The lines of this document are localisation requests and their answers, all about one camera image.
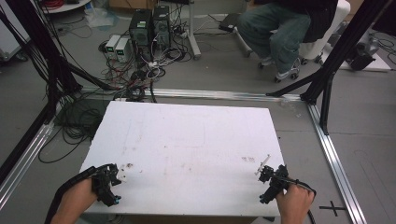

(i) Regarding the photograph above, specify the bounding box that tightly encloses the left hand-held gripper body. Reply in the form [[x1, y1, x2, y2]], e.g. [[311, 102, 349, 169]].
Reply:
[[92, 163, 122, 208]]

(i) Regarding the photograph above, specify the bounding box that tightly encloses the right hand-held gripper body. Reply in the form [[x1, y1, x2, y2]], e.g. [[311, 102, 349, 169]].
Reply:
[[259, 164, 290, 205]]

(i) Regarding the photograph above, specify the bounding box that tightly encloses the person's right hand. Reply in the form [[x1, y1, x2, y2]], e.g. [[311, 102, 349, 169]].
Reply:
[[275, 184, 316, 224]]

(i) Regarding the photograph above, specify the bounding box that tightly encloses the person's left hand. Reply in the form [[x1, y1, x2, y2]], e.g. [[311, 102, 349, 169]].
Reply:
[[58, 178, 99, 224]]

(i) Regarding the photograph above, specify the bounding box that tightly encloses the white power supply unit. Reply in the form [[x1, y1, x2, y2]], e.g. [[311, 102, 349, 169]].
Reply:
[[114, 36, 131, 63], [104, 34, 121, 61]]

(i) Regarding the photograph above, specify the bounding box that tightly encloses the black computer tower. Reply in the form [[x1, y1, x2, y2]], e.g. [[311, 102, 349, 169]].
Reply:
[[128, 8, 154, 50], [151, 5, 172, 50]]

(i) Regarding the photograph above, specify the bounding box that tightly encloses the white office chair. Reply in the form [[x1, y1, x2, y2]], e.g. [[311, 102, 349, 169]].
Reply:
[[232, 0, 352, 67]]

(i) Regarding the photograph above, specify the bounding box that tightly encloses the flat black device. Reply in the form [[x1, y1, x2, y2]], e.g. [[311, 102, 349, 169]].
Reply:
[[218, 12, 241, 34]]

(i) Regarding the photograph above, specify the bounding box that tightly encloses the black machine on white board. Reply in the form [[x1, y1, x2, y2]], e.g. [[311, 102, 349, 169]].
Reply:
[[346, 32, 381, 72]]

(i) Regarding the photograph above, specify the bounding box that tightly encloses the grey desk leg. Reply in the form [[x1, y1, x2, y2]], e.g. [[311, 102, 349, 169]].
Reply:
[[186, 0, 203, 61]]

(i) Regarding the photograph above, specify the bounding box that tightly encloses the clear plastic bag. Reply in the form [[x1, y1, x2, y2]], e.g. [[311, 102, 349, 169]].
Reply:
[[83, 3, 120, 30]]

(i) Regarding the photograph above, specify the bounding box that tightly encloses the white floor board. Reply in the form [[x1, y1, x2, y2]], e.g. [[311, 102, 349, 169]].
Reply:
[[321, 48, 392, 73]]

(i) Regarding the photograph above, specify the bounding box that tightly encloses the round white table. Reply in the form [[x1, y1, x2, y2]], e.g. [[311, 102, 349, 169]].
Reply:
[[39, 0, 92, 15]]

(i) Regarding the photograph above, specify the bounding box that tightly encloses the black coiled cable pile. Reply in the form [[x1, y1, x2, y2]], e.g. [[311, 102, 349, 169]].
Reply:
[[37, 96, 110, 164]]

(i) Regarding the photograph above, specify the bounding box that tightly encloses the long aluminium floor rail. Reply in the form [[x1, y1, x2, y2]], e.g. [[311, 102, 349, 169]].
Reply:
[[78, 86, 304, 103]]

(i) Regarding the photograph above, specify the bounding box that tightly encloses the black frame strut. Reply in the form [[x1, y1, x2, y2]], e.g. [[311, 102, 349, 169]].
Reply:
[[318, 72, 336, 136]]

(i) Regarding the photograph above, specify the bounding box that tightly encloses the black frame floor beam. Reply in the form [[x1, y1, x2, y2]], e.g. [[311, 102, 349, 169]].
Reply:
[[0, 101, 58, 185]]

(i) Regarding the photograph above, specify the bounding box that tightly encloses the tangle of floor cables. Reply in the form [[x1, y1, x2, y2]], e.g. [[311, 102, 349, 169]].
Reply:
[[97, 6, 194, 104]]

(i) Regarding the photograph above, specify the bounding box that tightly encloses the black frame post with cables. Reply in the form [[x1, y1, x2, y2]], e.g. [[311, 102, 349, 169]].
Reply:
[[0, 0, 120, 105]]

